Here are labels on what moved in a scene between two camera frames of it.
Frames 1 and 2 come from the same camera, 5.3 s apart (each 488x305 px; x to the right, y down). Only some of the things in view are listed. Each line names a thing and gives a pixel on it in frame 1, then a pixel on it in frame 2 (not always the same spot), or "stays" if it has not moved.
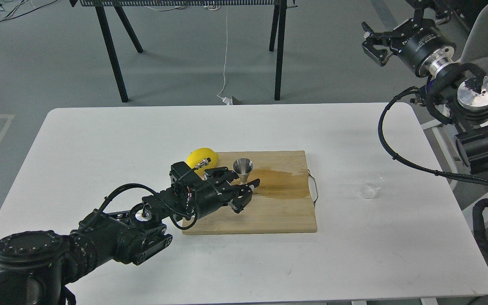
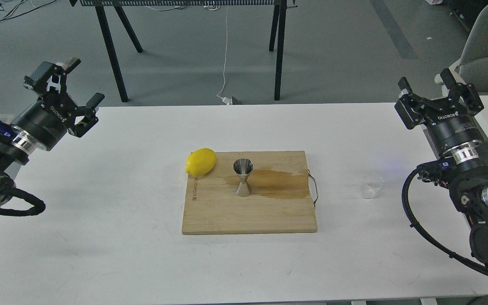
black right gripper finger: x=442 y=9 to x=465 y=92
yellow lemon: x=195 y=156 stays
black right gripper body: x=425 y=48 to x=451 y=126
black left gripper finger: x=221 y=175 to x=50 y=79
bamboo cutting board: x=281 y=203 stays
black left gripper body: x=209 y=196 to x=46 y=122
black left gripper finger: x=244 y=196 to x=89 y=120
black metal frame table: x=278 y=22 stays
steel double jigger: x=242 y=166 stays
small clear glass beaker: x=372 y=183 stays
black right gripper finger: x=377 y=45 to x=413 y=110
